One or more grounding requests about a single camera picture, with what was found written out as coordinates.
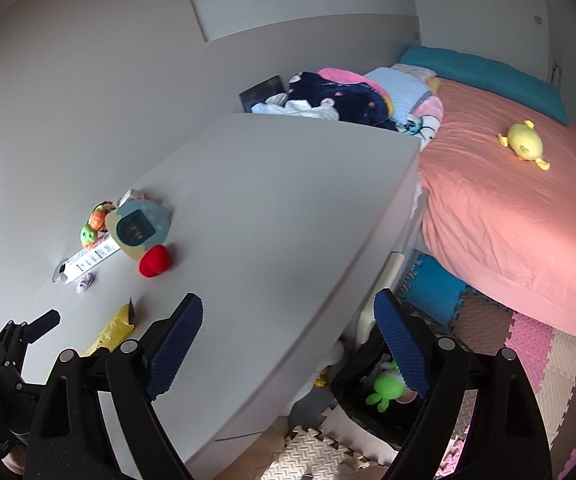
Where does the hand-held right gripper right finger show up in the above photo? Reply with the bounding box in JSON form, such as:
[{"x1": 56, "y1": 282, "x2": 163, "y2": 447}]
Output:
[{"x1": 374, "y1": 288, "x2": 554, "y2": 480}]

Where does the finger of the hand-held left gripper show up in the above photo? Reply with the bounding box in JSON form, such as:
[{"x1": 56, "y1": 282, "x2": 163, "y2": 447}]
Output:
[{"x1": 0, "y1": 309, "x2": 61, "y2": 362}]

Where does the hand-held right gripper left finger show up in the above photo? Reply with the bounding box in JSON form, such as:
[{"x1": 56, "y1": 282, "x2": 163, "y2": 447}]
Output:
[{"x1": 22, "y1": 292, "x2": 204, "y2": 480}]

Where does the yellow snack wrapper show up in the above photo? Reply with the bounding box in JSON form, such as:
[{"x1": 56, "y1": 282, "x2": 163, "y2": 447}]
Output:
[{"x1": 82, "y1": 298, "x2": 136, "y2": 358}]

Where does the black trash bin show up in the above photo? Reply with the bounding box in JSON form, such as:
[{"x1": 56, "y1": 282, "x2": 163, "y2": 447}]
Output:
[{"x1": 329, "y1": 310, "x2": 469, "y2": 453}]

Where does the green plush toy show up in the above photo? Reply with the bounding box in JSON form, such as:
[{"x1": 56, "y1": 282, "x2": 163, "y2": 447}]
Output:
[{"x1": 365, "y1": 360, "x2": 405, "y2": 413}]

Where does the blue foam floor mat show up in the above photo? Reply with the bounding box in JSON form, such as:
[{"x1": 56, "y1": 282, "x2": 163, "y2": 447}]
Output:
[{"x1": 399, "y1": 251, "x2": 469, "y2": 333}]

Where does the brown foam floor mat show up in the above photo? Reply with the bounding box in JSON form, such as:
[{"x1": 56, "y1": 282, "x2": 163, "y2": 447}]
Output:
[{"x1": 450, "y1": 287, "x2": 516, "y2": 356}]

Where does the white printed strip packet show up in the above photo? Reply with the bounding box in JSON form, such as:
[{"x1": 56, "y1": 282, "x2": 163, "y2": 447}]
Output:
[{"x1": 64, "y1": 238, "x2": 121, "y2": 281}]

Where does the orange toy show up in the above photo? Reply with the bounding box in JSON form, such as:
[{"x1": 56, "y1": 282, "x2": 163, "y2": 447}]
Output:
[{"x1": 90, "y1": 202, "x2": 116, "y2": 232}]

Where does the blue and beige toy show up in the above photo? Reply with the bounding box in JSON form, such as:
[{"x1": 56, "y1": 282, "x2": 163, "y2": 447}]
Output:
[{"x1": 105, "y1": 199, "x2": 175, "y2": 263}]

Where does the pink foam floor mat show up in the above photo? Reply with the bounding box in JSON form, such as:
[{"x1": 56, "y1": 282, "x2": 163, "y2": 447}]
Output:
[{"x1": 510, "y1": 310, "x2": 569, "y2": 396}]

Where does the beige foam floor mat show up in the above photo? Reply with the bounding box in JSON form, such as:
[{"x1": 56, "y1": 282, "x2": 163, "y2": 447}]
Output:
[{"x1": 260, "y1": 425, "x2": 369, "y2": 480}]

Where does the grey desk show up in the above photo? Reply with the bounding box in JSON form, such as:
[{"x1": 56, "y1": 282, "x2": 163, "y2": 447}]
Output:
[{"x1": 28, "y1": 112, "x2": 426, "y2": 463}]

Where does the pink bed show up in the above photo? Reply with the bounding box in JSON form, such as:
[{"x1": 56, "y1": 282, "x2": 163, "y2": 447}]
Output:
[{"x1": 418, "y1": 77, "x2": 576, "y2": 343}]

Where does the white cartoon print cloth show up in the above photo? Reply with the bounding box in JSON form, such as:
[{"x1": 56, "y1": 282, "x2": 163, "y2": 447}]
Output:
[{"x1": 401, "y1": 95, "x2": 445, "y2": 153}]

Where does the yellow plush toy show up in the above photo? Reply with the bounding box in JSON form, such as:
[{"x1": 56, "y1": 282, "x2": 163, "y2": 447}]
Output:
[{"x1": 498, "y1": 121, "x2": 552, "y2": 171}]

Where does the navy printed blanket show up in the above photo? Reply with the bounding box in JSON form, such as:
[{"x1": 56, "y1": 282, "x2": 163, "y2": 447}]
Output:
[{"x1": 286, "y1": 71, "x2": 399, "y2": 132}]

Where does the light blue blanket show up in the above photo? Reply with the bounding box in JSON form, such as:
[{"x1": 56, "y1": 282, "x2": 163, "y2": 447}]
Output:
[{"x1": 365, "y1": 67, "x2": 431, "y2": 123}]

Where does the white crumpled garment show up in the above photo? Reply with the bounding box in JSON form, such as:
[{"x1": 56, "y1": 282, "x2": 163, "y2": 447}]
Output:
[{"x1": 251, "y1": 94, "x2": 341, "y2": 122}]

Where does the pink plush cushion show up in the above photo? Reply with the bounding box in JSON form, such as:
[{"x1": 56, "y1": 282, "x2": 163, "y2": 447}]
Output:
[{"x1": 317, "y1": 67, "x2": 369, "y2": 86}]

